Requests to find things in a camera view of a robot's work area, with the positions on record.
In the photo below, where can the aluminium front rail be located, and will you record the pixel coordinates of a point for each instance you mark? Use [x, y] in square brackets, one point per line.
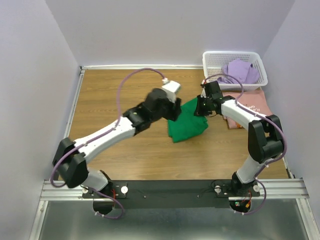
[269, 188]

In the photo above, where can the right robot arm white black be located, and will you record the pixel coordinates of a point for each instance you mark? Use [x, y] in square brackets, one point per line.
[265, 142]

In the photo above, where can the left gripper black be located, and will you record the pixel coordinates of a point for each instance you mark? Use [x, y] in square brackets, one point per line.
[173, 114]

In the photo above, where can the aluminium rail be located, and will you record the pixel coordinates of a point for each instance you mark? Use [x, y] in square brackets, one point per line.
[269, 188]
[74, 103]
[140, 66]

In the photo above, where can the black base mat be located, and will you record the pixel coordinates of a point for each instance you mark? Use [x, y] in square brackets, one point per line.
[134, 202]

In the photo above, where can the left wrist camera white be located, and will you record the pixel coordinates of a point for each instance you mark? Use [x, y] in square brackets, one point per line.
[171, 88]

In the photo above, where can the purple t shirt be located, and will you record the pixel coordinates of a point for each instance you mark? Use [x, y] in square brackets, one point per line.
[243, 71]

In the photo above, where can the aluminium left rail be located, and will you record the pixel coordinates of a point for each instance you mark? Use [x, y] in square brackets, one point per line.
[74, 103]

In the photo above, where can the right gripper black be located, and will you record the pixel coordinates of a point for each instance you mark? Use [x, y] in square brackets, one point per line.
[199, 111]

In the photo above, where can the green t shirt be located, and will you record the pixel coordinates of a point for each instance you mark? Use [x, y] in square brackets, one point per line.
[187, 125]

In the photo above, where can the folded pink t shirt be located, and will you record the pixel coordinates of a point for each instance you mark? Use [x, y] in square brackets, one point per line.
[254, 100]

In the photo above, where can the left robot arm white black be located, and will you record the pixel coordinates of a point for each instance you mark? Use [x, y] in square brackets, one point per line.
[72, 156]

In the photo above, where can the aluminium back rail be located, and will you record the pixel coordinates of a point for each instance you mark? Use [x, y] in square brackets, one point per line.
[140, 66]

